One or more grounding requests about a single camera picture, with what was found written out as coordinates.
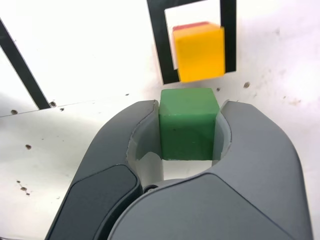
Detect green cube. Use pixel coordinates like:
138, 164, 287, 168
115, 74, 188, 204
158, 87, 221, 162

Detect red cube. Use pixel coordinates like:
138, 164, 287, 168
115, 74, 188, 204
172, 21, 211, 32

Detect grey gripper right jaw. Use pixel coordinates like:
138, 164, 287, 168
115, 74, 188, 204
107, 99, 314, 240

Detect yellow cube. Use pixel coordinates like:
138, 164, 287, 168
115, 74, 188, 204
172, 23, 226, 84

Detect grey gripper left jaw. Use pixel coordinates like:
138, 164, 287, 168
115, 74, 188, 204
44, 99, 165, 240

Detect black tape strip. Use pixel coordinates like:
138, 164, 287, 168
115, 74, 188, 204
0, 17, 55, 111

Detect black tape square outline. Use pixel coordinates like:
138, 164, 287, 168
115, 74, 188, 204
146, 0, 237, 85

